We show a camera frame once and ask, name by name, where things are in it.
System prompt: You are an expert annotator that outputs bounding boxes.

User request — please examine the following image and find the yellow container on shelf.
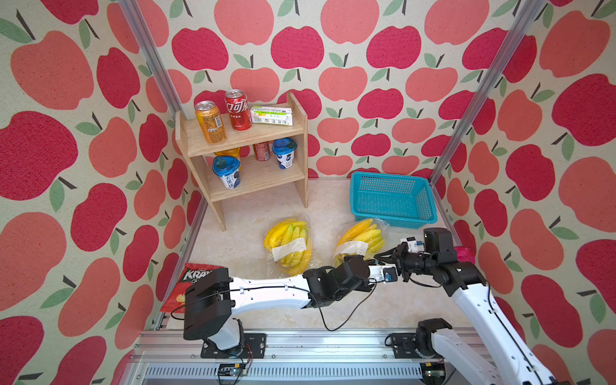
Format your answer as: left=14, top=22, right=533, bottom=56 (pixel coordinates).
left=214, top=148, right=241, bottom=159

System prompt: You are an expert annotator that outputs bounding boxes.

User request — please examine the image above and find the left aluminium corner post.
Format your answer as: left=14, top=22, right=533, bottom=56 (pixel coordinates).
left=119, top=0, right=182, bottom=120

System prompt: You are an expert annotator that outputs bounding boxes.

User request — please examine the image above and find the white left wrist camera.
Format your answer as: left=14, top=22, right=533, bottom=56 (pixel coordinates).
left=368, top=265, right=398, bottom=283

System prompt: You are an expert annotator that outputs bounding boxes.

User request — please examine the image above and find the pink lid plastic jar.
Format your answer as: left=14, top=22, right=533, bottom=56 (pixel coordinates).
left=455, top=246, right=476, bottom=264

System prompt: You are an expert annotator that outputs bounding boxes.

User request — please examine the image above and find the teal plastic basket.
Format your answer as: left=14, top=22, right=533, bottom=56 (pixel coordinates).
left=350, top=172, right=438, bottom=229

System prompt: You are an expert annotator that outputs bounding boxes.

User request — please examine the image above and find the red cola can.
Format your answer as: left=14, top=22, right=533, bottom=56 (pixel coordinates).
left=226, top=89, right=252, bottom=131

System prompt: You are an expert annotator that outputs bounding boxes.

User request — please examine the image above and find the wooden two-tier shelf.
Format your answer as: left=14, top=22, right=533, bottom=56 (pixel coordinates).
left=174, top=92, right=310, bottom=232

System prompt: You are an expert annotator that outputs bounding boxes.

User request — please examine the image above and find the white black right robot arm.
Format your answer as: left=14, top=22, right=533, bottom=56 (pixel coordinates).
left=389, top=228, right=563, bottom=384

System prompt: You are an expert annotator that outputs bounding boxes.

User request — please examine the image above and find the white green box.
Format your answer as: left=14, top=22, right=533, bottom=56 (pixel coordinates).
left=250, top=106, right=293, bottom=126

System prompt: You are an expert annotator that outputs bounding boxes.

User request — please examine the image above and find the right aluminium corner post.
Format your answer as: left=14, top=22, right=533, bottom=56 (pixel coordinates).
left=429, top=0, right=547, bottom=189

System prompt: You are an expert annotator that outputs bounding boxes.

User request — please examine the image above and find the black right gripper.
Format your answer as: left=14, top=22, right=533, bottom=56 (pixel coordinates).
left=374, top=241, right=433, bottom=281

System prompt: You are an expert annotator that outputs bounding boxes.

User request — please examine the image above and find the small red can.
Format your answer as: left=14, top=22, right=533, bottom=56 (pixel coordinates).
left=253, top=141, right=270, bottom=162

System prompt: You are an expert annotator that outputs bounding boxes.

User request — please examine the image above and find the orange drink can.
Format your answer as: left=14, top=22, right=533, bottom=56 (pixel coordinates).
left=196, top=100, right=226, bottom=144

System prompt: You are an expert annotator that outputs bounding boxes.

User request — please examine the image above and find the red Krax chips bag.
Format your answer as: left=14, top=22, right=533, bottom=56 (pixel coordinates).
left=160, top=263, right=221, bottom=314

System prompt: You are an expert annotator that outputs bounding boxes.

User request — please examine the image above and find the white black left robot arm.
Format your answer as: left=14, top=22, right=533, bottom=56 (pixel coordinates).
left=183, top=255, right=397, bottom=351

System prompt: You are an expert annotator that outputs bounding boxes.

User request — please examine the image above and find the blue lid yogurt cup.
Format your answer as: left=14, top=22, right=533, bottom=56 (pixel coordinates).
left=272, top=137, right=297, bottom=169
left=212, top=156, right=241, bottom=190

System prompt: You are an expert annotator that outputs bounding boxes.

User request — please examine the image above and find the black camera cable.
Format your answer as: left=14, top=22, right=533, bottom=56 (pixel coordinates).
left=314, top=281, right=379, bottom=333

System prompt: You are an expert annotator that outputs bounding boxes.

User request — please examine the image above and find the blue lid yogurt cup front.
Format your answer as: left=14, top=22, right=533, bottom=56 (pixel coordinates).
left=212, top=156, right=241, bottom=190

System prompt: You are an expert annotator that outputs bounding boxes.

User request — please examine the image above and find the blue lid yogurt cup back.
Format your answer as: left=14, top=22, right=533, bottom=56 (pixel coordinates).
left=272, top=137, right=297, bottom=169

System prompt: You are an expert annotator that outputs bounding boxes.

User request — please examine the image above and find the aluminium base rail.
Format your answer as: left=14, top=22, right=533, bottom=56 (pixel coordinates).
left=117, top=328, right=482, bottom=385

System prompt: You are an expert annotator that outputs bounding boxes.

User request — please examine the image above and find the aluminium corner post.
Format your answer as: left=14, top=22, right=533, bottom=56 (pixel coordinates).
left=429, top=0, right=547, bottom=189
left=119, top=0, right=182, bottom=120

